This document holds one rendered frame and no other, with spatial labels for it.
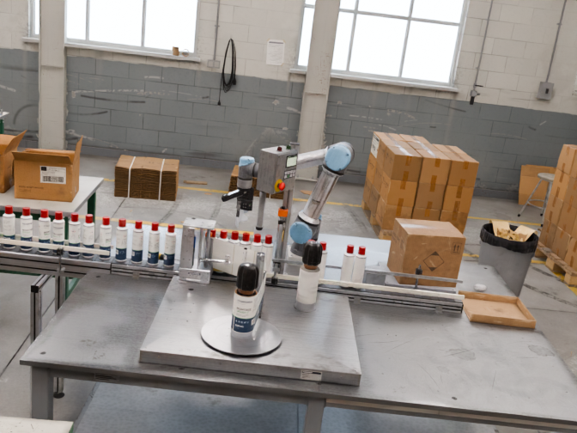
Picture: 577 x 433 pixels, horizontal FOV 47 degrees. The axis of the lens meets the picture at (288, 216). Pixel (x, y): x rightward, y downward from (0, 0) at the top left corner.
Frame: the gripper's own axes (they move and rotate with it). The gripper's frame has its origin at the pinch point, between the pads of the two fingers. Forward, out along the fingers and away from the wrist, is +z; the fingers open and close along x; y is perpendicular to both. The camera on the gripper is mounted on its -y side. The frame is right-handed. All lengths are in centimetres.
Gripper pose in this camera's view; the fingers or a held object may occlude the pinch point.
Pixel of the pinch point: (236, 223)
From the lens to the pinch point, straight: 343.1
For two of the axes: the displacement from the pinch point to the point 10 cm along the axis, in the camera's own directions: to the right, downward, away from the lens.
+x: -0.4, -3.1, 9.5
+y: 9.9, 1.0, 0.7
